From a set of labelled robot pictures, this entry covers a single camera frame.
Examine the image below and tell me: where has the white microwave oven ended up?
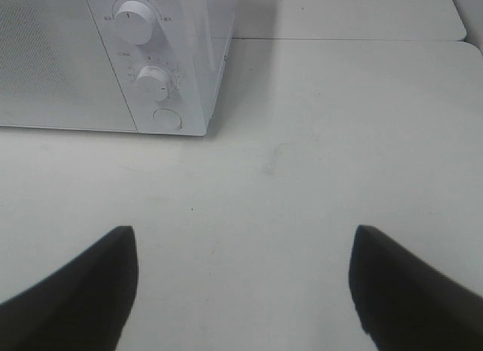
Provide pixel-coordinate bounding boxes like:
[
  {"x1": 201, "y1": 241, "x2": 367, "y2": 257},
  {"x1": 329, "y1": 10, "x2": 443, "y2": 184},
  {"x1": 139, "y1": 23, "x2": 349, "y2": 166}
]
[{"x1": 0, "y1": 0, "x2": 241, "y2": 137}]

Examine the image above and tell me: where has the white timer knob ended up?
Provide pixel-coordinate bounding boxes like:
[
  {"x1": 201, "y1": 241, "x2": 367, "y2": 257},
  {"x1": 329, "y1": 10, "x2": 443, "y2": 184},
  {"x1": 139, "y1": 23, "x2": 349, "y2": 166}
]
[{"x1": 136, "y1": 66, "x2": 173, "y2": 101}]

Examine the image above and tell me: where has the round white door button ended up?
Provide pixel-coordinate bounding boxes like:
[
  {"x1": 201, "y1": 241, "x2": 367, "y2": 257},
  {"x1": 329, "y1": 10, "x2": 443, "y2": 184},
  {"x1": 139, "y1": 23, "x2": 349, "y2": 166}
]
[{"x1": 153, "y1": 109, "x2": 182, "y2": 131}]

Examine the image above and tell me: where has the upper white power knob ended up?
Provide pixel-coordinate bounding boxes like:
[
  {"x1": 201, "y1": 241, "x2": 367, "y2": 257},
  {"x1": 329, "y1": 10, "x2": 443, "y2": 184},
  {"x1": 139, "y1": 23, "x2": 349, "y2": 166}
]
[{"x1": 114, "y1": 0, "x2": 156, "y2": 45}]

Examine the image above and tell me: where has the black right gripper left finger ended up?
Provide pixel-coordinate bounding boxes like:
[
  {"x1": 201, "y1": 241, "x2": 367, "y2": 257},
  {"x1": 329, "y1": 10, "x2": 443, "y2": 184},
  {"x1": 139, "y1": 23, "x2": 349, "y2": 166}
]
[{"x1": 1, "y1": 226, "x2": 139, "y2": 350}]

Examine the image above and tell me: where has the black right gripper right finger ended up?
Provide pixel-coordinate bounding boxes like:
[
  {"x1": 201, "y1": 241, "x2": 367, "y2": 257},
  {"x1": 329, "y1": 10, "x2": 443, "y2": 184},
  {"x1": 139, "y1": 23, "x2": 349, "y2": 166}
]
[{"x1": 348, "y1": 225, "x2": 482, "y2": 350}]

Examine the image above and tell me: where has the white microwave door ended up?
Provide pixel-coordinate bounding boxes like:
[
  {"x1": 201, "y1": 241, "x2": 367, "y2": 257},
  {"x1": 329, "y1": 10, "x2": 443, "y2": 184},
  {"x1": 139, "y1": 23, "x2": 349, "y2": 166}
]
[{"x1": 1, "y1": 0, "x2": 137, "y2": 132}]

